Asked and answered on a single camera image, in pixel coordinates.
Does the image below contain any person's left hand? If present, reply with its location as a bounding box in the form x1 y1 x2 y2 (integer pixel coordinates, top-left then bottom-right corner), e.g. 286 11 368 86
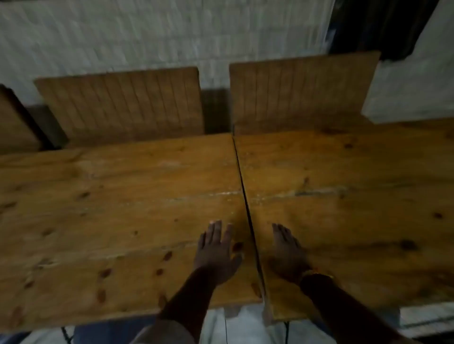
193 220 245 286

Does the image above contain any person's right hand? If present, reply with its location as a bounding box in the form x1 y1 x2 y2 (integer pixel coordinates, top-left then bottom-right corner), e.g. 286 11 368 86
268 223 313 285

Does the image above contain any person's right forearm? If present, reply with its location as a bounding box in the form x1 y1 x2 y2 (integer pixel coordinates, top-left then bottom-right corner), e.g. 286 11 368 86
300 276 414 344

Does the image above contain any person's left forearm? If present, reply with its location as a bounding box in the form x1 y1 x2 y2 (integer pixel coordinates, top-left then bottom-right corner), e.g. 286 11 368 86
157 269 218 342

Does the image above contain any white garment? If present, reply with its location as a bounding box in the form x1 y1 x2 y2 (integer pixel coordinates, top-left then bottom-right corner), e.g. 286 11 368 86
131 304 337 344

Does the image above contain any blue cloth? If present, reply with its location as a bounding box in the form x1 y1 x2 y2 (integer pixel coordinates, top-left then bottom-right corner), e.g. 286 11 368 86
0 314 157 344

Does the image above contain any dark curtain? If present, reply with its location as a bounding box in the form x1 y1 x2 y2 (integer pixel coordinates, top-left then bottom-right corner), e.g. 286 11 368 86
329 0 441 61

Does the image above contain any gold wrist bracelet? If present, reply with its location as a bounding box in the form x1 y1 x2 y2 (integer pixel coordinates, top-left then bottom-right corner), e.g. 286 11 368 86
299 269 336 288

